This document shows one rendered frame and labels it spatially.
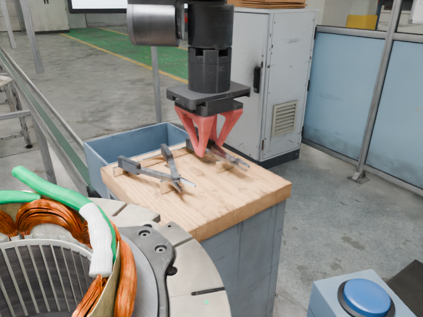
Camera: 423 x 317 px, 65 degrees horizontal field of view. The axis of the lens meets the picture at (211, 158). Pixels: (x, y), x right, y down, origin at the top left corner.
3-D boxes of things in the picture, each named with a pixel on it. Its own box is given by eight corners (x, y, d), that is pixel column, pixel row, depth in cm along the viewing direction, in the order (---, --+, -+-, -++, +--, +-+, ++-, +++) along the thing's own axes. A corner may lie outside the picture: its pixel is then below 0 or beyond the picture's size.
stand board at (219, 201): (102, 181, 50) (99, 167, 49) (204, 149, 60) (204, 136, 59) (172, 256, 36) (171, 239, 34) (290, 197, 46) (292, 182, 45)
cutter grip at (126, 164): (118, 167, 46) (116, 156, 45) (122, 165, 46) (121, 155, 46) (137, 176, 44) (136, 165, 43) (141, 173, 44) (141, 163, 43)
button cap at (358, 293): (360, 322, 29) (362, 315, 29) (334, 287, 33) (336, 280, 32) (398, 313, 30) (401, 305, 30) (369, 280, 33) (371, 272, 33)
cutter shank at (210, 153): (200, 152, 49) (200, 148, 48) (204, 150, 50) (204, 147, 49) (232, 165, 45) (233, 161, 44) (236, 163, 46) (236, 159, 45)
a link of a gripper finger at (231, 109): (175, 150, 50) (174, 90, 46) (213, 139, 54) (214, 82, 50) (203, 168, 46) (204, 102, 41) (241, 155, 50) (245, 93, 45)
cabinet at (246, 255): (124, 304, 61) (103, 182, 50) (205, 260, 71) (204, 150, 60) (181, 395, 47) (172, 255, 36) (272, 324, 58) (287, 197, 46)
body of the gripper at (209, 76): (164, 100, 46) (162, 44, 42) (221, 89, 51) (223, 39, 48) (192, 114, 41) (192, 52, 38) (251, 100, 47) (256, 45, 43)
